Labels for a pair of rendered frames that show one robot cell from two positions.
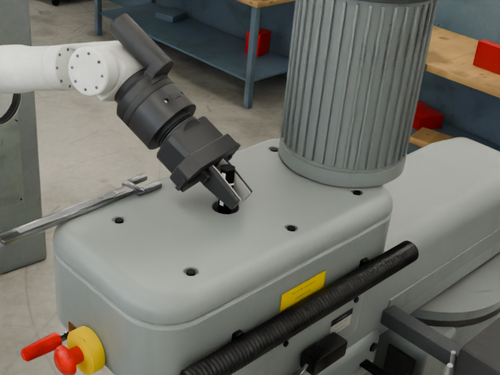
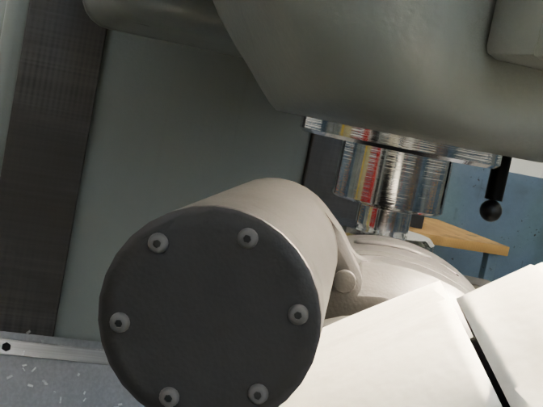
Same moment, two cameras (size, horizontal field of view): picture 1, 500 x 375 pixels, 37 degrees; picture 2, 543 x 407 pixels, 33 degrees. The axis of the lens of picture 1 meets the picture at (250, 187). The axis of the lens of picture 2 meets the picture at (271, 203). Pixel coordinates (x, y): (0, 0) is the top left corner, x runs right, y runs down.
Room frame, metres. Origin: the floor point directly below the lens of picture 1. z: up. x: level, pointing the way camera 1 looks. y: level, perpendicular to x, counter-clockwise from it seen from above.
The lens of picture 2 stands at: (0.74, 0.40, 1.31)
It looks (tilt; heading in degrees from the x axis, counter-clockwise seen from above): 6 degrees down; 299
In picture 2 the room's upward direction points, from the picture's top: 11 degrees clockwise
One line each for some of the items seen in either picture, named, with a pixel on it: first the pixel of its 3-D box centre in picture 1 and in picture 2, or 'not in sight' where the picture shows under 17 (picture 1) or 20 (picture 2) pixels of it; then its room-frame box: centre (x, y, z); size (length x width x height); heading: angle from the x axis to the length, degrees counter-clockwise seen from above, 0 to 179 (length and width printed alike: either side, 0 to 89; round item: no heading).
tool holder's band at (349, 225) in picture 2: not in sight; (378, 241); (0.89, 0.03, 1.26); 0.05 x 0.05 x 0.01
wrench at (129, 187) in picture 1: (82, 207); not in sight; (0.85, 0.22, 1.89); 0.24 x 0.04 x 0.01; 140
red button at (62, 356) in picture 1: (69, 358); not in sight; (0.71, 0.20, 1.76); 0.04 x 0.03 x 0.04; 47
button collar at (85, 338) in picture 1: (85, 350); not in sight; (0.72, 0.19, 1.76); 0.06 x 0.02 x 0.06; 47
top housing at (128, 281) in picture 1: (229, 251); not in sight; (0.90, 0.02, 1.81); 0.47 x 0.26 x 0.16; 137
